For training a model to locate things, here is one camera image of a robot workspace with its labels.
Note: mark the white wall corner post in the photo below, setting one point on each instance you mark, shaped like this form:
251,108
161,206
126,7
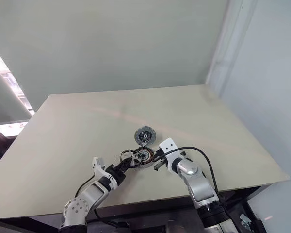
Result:
226,48

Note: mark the grey round rotor disc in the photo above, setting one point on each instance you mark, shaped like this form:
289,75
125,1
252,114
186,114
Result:
145,136

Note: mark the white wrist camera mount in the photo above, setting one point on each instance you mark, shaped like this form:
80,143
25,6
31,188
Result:
168,145
98,167

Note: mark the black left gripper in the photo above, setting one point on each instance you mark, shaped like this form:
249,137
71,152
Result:
117,174

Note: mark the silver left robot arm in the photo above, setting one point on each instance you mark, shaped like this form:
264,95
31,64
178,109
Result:
87,196

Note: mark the white metal ledge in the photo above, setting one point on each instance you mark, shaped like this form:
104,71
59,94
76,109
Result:
12,128

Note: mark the small metal bracket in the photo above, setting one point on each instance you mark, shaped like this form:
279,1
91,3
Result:
245,220

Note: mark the copper wound stator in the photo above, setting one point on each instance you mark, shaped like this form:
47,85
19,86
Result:
148,157

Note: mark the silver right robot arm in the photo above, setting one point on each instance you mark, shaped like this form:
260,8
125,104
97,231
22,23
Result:
198,184

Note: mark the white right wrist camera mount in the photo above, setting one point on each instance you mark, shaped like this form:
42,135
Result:
168,145

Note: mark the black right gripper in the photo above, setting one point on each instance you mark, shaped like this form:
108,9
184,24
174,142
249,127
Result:
162,159

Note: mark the black table frame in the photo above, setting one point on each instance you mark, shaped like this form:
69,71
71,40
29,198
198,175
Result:
140,213

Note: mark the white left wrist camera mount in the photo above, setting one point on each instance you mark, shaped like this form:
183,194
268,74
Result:
98,167

